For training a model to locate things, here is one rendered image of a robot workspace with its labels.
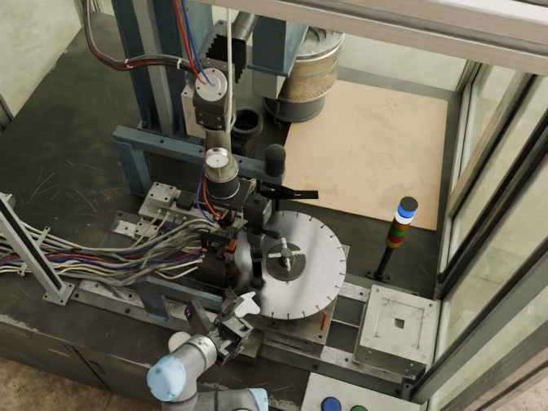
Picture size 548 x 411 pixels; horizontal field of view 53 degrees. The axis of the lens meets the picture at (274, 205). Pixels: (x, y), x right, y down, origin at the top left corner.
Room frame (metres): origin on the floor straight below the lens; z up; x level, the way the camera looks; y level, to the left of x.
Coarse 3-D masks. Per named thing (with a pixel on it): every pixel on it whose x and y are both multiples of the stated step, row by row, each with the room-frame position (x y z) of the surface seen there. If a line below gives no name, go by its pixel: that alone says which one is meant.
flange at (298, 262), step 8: (272, 248) 0.73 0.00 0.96; (280, 248) 0.73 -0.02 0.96; (288, 248) 0.73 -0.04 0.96; (296, 248) 0.73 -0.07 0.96; (296, 256) 0.70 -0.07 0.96; (304, 256) 0.70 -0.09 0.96; (272, 264) 0.67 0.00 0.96; (280, 264) 0.67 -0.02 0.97; (296, 264) 0.68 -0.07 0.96; (304, 264) 0.68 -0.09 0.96; (272, 272) 0.65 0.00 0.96; (280, 272) 0.65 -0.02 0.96; (288, 272) 0.65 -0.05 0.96; (296, 272) 0.65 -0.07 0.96; (288, 280) 0.64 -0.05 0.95
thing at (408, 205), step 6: (402, 198) 0.77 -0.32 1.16; (408, 198) 0.77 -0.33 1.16; (402, 204) 0.76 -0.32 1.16; (408, 204) 0.76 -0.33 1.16; (414, 204) 0.76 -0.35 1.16; (402, 210) 0.74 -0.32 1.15; (408, 210) 0.74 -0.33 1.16; (414, 210) 0.74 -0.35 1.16; (402, 216) 0.74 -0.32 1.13; (408, 216) 0.74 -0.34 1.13
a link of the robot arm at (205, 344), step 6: (192, 336) 0.41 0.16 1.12; (198, 336) 0.40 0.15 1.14; (204, 336) 0.41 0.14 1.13; (192, 342) 0.38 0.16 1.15; (198, 342) 0.39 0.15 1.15; (204, 342) 0.39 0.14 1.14; (210, 342) 0.39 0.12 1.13; (204, 348) 0.37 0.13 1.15; (210, 348) 0.38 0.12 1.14; (204, 354) 0.36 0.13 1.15; (210, 354) 0.37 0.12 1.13; (216, 354) 0.37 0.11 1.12; (210, 360) 0.36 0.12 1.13
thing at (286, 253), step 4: (284, 240) 0.73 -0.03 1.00; (284, 244) 0.72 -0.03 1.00; (284, 248) 0.70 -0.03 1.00; (284, 252) 0.69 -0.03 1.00; (288, 252) 0.69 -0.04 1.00; (292, 252) 0.69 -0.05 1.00; (296, 252) 0.69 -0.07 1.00; (300, 252) 0.69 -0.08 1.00; (268, 256) 0.68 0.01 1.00; (272, 256) 0.68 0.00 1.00; (276, 256) 0.68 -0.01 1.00; (280, 256) 0.68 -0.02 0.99; (284, 256) 0.68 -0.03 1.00; (288, 256) 0.68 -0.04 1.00; (284, 260) 0.68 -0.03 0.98; (288, 260) 0.67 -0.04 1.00; (288, 264) 0.66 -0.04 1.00; (288, 268) 0.65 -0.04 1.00
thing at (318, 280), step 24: (288, 216) 0.84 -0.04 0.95; (240, 240) 0.75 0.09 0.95; (288, 240) 0.76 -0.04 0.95; (312, 240) 0.76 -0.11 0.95; (336, 240) 0.77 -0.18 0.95; (240, 264) 0.68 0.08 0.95; (264, 264) 0.68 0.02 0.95; (312, 264) 0.69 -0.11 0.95; (336, 264) 0.69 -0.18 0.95; (240, 288) 0.61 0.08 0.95; (264, 288) 0.61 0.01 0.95; (288, 288) 0.61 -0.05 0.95; (312, 288) 0.62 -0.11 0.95; (336, 288) 0.62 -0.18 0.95; (264, 312) 0.54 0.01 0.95; (288, 312) 0.54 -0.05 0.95; (312, 312) 0.55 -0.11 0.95
